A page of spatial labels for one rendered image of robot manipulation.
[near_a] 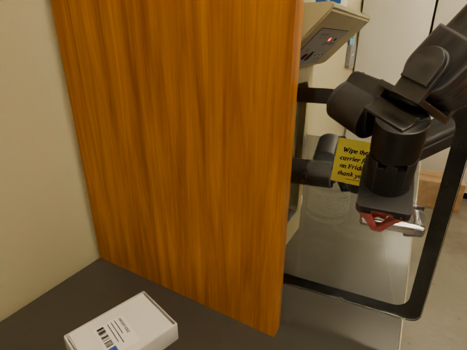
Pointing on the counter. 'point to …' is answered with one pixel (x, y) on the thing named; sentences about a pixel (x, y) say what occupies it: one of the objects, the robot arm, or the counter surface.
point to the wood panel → (188, 141)
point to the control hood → (319, 19)
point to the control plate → (317, 42)
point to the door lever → (414, 224)
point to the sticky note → (349, 160)
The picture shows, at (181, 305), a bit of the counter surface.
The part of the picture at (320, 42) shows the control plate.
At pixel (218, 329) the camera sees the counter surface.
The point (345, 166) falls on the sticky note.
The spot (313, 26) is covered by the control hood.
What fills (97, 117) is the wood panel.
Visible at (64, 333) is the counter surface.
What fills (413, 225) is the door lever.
